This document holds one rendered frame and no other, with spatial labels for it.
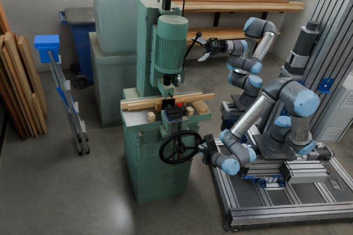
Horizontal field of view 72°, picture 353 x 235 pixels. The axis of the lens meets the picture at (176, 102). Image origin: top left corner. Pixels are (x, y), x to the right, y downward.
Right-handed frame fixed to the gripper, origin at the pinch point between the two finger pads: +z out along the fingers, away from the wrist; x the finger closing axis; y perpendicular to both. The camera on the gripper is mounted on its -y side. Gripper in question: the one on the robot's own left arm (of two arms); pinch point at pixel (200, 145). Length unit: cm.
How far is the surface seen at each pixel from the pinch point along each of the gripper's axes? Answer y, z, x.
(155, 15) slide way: -80, 19, -15
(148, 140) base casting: -1.1, 26.5, -25.5
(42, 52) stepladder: -67, 70, -86
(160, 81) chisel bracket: -40, 29, -12
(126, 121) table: -16.8, 23.2, -39.2
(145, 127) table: -11.4, 20.6, -28.1
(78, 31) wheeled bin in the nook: -99, 185, -58
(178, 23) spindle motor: -71, -4, -10
